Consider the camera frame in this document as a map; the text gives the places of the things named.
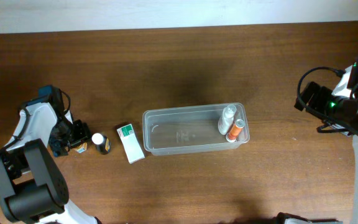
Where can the white green medicine box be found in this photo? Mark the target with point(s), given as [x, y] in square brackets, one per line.
[131, 145]

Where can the dark syrup bottle white cap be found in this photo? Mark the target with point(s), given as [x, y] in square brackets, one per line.
[102, 143]

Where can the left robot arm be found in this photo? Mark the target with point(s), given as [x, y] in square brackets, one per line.
[32, 187]

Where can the orange tube white cap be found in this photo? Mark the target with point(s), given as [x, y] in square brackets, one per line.
[235, 130]

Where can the white squeeze bottle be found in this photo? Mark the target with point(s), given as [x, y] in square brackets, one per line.
[226, 119]

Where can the gold lid small jar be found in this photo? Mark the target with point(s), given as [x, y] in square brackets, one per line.
[81, 148]

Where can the clear plastic container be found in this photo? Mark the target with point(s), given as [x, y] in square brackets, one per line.
[189, 129]

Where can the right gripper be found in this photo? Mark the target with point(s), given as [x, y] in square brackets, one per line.
[322, 93]

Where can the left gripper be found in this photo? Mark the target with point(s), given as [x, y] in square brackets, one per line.
[84, 134]

